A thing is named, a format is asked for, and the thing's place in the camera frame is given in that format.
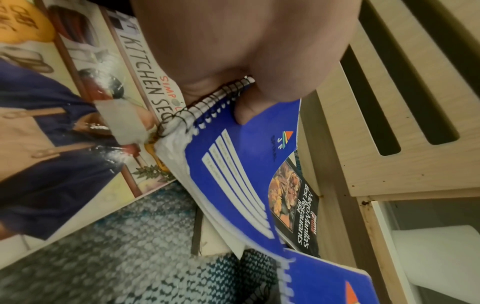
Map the person's left hand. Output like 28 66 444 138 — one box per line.
129 0 363 126

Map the black cover book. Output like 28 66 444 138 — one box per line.
267 151 322 259

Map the beige wooden cabinet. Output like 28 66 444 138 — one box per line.
295 89 480 304

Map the colourful cookbook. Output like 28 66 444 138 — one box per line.
0 0 189 269

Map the white cup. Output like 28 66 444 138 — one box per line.
389 224 480 293

